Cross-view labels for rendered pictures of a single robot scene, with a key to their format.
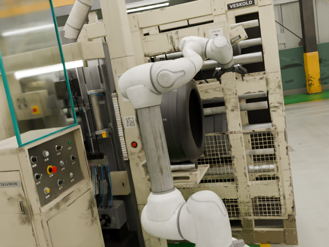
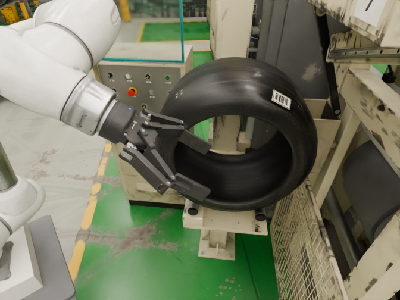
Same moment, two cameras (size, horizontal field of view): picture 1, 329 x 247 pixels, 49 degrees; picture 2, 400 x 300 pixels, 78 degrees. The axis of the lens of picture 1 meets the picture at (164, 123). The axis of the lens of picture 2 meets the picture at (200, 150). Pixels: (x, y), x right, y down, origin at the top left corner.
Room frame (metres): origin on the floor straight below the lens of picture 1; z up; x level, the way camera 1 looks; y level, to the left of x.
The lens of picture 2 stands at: (2.11, -0.81, 1.74)
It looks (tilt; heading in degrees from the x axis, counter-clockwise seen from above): 38 degrees down; 76
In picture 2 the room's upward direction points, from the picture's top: straight up
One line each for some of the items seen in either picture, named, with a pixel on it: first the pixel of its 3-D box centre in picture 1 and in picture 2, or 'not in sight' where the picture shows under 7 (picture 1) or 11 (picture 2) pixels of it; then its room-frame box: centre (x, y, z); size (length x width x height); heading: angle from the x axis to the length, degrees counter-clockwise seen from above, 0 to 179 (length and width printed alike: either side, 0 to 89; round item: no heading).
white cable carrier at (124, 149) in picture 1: (121, 126); not in sight; (2.49, 0.30, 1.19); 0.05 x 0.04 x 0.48; 160
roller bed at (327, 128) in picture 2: not in sight; (308, 136); (2.86, 0.04, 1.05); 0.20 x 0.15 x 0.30; 70
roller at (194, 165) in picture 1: (171, 166); (197, 182); (2.29, 0.00, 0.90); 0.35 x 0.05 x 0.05; 70
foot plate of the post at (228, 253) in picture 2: not in sight; (217, 240); (2.49, 0.21, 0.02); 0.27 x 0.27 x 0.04; 70
